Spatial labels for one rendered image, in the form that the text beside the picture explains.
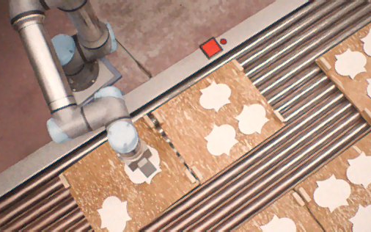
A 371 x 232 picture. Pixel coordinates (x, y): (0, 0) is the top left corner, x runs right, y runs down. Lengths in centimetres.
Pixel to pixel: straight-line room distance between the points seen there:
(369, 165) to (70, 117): 110
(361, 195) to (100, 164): 100
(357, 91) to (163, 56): 144
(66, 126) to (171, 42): 175
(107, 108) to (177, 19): 184
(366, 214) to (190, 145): 70
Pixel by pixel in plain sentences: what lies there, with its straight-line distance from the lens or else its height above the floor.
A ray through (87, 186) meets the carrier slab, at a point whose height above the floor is 94.
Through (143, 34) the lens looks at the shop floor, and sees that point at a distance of 277.
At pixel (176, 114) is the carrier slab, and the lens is 150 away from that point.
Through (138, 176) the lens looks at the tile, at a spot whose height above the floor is 97.
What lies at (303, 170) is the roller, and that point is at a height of 92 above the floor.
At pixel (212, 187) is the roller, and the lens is 145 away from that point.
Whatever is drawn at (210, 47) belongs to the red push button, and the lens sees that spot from 163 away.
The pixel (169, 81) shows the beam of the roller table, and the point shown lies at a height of 91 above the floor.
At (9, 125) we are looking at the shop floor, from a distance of 277.
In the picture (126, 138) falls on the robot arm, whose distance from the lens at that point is 99.
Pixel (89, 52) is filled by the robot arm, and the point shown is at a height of 109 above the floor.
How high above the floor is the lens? 236
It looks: 72 degrees down
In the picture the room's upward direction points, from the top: 4 degrees counter-clockwise
